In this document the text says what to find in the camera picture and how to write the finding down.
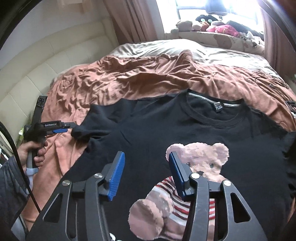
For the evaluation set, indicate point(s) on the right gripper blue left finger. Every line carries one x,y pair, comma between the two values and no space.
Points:
113,173

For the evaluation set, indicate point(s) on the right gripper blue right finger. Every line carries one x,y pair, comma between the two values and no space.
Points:
180,173

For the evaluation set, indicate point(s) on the black bear print t-shirt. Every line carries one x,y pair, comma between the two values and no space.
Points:
216,138

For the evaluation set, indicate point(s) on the brown bed blanket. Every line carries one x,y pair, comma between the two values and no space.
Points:
113,78

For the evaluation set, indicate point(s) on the cream padded headboard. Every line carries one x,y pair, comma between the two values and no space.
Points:
29,74

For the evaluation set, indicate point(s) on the person legs in patterned trousers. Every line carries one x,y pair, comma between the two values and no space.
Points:
14,197

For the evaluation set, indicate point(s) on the beige pillow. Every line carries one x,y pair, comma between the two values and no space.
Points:
199,52

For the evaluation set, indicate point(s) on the small items on bed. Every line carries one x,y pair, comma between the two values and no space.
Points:
292,107

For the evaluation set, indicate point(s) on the bear pattern window cushion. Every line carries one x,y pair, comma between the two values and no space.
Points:
223,41

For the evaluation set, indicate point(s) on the left pink curtain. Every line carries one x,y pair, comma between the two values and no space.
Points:
135,21

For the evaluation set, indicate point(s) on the pink curtain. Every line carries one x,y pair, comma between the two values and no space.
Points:
135,21
279,52

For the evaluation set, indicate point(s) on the plush toys on sill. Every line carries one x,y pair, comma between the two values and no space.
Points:
210,24

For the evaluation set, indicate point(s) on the right pink curtain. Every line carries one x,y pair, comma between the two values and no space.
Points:
279,52

